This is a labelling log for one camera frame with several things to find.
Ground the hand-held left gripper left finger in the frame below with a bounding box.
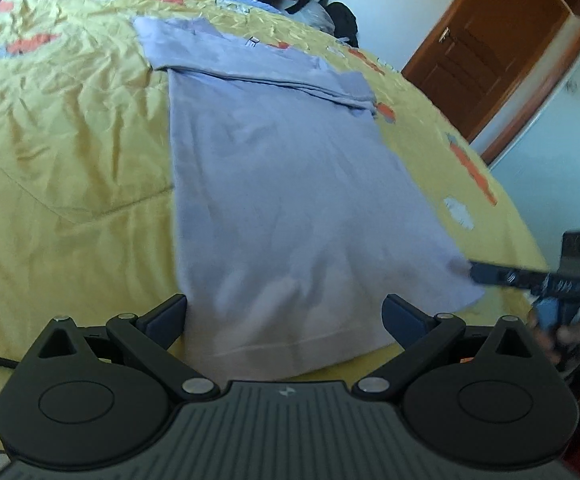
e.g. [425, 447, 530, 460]
[35, 294, 221, 402]

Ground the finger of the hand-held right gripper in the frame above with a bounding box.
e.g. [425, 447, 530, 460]
[468, 259, 553, 290]

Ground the lavender long-sleeve shirt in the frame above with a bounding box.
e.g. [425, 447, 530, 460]
[134, 16, 488, 381]

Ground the clear plastic bag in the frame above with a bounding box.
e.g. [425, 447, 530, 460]
[297, 0, 337, 32]

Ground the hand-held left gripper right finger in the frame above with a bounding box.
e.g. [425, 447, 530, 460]
[351, 294, 533, 404]

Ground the brown wooden door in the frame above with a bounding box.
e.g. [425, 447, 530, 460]
[401, 0, 580, 166]

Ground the person's right hand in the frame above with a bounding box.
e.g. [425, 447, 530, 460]
[527, 307, 580, 377]

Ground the black backpack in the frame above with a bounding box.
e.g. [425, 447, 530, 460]
[327, 2, 360, 49]

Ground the yellow printed quilt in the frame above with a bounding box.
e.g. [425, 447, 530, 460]
[0, 0, 553, 466]

